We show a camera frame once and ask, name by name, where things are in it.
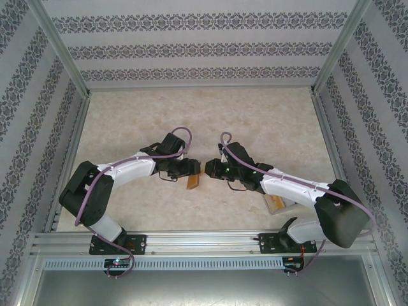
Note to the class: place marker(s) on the orange card holder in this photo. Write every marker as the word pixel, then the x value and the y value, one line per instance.
pixel 192 182

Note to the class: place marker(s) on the clear plastic bag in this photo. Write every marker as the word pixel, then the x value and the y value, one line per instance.
pixel 288 207

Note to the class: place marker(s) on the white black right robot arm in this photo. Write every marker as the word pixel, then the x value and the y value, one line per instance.
pixel 293 188

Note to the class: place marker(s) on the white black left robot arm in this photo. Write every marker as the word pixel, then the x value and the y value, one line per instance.
pixel 127 170

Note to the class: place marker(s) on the orange printed card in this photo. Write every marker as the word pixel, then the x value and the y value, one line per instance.
pixel 279 202

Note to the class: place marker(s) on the grey metal sheet panel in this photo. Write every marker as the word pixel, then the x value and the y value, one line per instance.
pixel 204 290

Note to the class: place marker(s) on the right controller board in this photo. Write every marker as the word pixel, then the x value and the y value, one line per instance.
pixel 293 264

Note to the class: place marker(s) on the controller board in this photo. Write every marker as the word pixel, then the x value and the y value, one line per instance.
pixel 116 263
pixel 293 264

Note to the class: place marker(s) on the left controller board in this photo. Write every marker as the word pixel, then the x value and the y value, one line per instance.
pixel 116 263

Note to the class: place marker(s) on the aluminium mounting rail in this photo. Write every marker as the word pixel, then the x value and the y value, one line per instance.
pixel 204 242

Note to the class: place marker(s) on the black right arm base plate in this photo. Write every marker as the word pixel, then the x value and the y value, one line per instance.
pixel 267 243

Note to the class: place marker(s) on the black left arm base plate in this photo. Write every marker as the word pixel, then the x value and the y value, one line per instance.
pixel 140 243

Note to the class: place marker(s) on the aluminium frame profile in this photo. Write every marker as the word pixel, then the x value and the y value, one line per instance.
pixel 338 54
pixel 334 140
pixel 382 280
pixel 75 137
pixel 62 54
pixel 28 280

